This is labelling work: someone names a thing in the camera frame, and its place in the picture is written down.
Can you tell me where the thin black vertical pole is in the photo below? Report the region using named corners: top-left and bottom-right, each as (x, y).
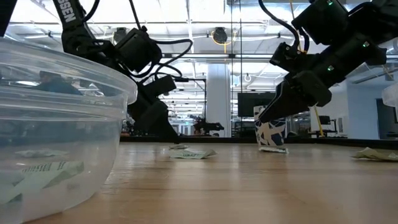
top-left (230, 0), bottom-right (234, 138)
top-left (239, 0), bottom-right (243, 138)

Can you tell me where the black metal frame rig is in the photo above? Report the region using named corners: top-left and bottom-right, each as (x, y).
top-left (174, 78), bottom-right (207, 124)

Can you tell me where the black table edge rail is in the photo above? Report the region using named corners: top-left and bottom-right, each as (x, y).
top-left (119, 136), bottom-right (398, 149)

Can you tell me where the white packet with green print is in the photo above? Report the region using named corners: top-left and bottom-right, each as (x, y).
top-left (169, 148), bottom-right (218, 160)

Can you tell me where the black office chair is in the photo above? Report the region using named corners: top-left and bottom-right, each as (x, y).
top-left (318, 115), bottom-right (338, 137)

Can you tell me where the dark door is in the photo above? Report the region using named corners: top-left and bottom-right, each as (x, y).
top-left (376, 98), bottom-right (398, 139)

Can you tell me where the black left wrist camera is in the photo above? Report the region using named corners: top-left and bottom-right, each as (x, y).
top-left (143, 74), bottom-right (178, 98)

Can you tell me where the black monitor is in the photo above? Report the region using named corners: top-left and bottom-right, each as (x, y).
top-left (238, 92), bottom-right (277, 118)

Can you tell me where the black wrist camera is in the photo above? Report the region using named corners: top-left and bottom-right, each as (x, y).
top-left (143, 74), bottom-right (178, 98)
top-left (269, 42), bottom-right (312, 74)

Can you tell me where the clear plastic bin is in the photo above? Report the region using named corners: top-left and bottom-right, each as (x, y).
top-left (0, 37), bottom-right (138, 224)

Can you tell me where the black ceiling cord reel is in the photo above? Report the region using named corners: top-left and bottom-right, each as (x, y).
top-left (211, 27), bottom-right (229, 45)
top-left (113, 27), bottom-right (129, 45)

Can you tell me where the white packet with black print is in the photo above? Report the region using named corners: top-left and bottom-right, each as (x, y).
top-left (0, 160), bottom-right (85, 205)

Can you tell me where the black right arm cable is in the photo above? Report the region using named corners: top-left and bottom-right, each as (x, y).
top-left (257, 0), bottom-right (310, 53)

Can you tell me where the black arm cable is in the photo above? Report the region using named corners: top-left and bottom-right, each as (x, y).
top-left (127, 0), bottom-right (194, 82)
top-left (257, 0), bottom-right (310, 53)

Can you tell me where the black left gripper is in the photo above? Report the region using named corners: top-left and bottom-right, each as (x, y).
top-left (126, 83), bottom-right (182, 145)

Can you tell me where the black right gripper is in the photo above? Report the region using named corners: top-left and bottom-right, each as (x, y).
top-left (257, 52), bottom-right (354, 124)

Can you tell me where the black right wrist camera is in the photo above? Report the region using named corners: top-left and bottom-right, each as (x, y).
top-left (269, 42), bottom-right (312, 74)

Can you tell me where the blue and white patterned cup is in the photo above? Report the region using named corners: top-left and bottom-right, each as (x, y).
top-left (254, 105), bottom-right (287, 147)

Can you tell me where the long ceiling light bar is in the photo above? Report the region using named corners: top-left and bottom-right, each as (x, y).
top-left (160, 53), bottom-right (398, 61)

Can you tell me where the pale green packet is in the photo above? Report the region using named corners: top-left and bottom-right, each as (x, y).
top-left (351, 146), bottom-right (398, 162)

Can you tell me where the white building column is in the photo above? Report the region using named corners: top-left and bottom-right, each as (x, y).
top-left (206, 63), bottom-right (232, 138)

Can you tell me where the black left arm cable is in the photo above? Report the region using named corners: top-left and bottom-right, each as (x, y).
top-left (127, 0), bottom-right (194, 82)

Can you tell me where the translucent plastic container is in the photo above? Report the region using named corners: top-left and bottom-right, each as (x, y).
top-left (381, 83), bottom-right (398, 108)

